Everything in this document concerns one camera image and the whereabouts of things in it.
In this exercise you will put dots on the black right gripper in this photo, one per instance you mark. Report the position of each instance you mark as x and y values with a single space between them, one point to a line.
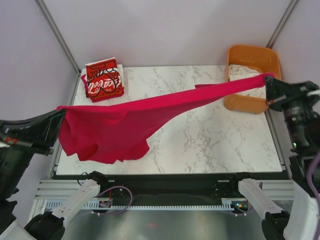
279 93

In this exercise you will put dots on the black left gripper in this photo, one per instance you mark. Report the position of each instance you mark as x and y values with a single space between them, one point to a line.
38 132

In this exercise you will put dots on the crimson red t-shirt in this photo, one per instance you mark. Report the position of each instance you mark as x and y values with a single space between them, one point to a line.
106 134

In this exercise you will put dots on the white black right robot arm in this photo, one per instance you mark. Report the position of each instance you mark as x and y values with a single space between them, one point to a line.
299 218

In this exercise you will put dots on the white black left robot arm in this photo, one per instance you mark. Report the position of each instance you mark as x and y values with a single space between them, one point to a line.
50 225

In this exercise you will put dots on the orange plastic basket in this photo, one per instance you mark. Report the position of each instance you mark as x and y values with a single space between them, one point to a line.
259 58

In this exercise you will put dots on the white crumpled cloth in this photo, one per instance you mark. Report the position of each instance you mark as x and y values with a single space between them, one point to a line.
238 72

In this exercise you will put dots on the red Coca-Cola folded shirt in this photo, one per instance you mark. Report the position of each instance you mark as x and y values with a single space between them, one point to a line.
102 69

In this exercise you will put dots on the aluminium frame rail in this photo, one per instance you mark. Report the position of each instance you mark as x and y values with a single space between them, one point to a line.
274 189

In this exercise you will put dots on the right aluminium corner post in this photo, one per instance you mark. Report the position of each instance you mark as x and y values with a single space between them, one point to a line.
282 22

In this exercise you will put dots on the aluminium corner post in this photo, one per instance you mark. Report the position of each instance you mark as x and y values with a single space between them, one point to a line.
282 22
57 34

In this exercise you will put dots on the white slotted cable duct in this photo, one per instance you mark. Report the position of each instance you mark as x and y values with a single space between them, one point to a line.
225 205

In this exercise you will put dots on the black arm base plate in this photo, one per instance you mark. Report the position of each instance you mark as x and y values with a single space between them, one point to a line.
121 195

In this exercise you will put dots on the left aluminium corner post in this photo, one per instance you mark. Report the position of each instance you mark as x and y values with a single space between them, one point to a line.
57 34

